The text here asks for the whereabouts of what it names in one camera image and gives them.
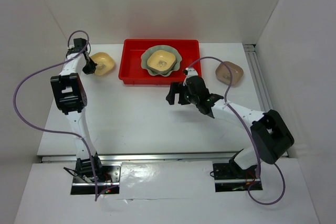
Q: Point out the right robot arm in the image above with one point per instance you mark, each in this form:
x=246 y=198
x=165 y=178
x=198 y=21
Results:
x=268 y=132

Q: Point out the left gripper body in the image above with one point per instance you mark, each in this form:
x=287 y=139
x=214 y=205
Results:
x=89 y=67

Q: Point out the aluminium rail front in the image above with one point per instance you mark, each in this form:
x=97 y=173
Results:
x=166 y=157

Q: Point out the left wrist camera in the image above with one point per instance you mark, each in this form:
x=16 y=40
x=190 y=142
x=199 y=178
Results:
x=80 y=45

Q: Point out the aluminium rail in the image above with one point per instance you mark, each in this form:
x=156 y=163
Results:
x=258 y=78
x=166 y=157

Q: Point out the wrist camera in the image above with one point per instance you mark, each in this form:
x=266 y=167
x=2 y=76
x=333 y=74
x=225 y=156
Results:
x=80 y=45
x=189 y=72

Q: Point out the yellow square plate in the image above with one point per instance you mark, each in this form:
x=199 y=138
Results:
x=161 y=61
x=104 y=63

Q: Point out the aluminium rail right side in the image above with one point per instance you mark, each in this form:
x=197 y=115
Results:
x=258 y=78

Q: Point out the red plastic bin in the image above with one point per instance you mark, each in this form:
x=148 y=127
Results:
x=131 y=72

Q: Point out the brown square plate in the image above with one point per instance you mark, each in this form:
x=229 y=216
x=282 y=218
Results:
x=229 y=71

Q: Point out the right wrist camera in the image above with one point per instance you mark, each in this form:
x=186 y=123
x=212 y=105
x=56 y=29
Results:
x=189 y=72

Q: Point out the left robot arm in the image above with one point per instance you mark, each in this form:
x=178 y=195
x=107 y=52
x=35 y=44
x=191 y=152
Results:
x=71 y=100

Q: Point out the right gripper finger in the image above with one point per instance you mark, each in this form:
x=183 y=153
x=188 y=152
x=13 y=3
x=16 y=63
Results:
x=182 y=98
x=175 y=88

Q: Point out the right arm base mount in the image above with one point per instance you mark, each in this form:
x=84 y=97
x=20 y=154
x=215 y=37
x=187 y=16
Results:
x=230 y=179

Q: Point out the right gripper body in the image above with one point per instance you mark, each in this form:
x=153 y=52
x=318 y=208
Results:
x=191 y=98

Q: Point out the large green scalloped bowl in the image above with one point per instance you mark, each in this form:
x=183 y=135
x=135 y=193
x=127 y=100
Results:
x=150 y=51

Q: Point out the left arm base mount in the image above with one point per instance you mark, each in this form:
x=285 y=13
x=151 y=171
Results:
x=108 y=183

